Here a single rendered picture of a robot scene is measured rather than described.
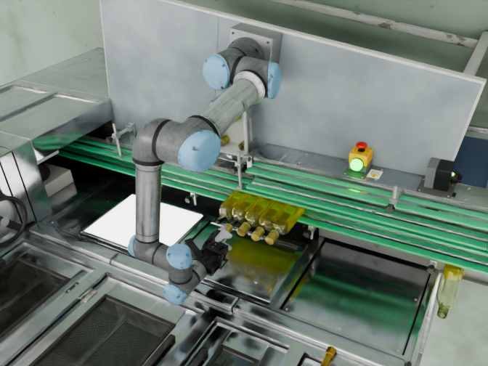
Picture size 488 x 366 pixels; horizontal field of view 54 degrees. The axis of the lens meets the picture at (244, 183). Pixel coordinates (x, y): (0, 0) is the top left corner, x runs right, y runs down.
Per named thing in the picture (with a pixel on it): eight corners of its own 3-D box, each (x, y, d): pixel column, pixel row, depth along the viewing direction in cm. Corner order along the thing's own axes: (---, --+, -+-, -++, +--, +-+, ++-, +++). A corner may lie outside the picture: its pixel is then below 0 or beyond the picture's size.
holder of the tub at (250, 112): (224, 152, 216) (215, 160, 211) (219, 94, 202) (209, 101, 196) (258, 160, 209) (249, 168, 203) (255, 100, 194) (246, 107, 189)
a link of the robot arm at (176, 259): (151, 249, 145) (154, 275, 152) (181, 262, 141) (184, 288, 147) (167, 234, 151) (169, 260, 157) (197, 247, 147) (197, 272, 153)
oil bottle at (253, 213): (269, 198, 199) (243, 226, 184) (268, 186, 196) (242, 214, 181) (281, 201, 197) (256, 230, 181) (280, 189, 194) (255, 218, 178)
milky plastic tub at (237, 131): (222, 141, 213) (212, 150, 207) (218, 94, 202) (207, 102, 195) (257, 149, 206) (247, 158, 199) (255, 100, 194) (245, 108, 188)
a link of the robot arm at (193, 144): (247, 49, 162) (147, 133, 126) (287, 57, 156) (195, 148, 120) (247, 80, 170) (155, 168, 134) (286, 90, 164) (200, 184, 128)
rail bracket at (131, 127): (140, 140, 235) (108, 160, 219) (134, 108, 226) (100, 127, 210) (148, 141, 233) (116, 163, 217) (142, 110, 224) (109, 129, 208)
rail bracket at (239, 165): (245, 179, 200) (230, 194, 190) (243, 142, 191) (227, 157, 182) (252, 180, 198) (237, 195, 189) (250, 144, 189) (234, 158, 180)
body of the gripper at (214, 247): (229, 260, 170) (210, 281, 162) (209, 251, 174) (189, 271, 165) (229, 243, 166) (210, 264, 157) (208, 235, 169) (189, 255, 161)
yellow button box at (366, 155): (354, 160, 185) (348, 169, 180) (355, 143, 181) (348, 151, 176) (372, 163, 182) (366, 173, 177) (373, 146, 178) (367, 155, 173)
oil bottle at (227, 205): (244, 192, 204) (218, 218, 189) (243, 180, 201) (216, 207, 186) (255, 194, 202) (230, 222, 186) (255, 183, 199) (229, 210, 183)
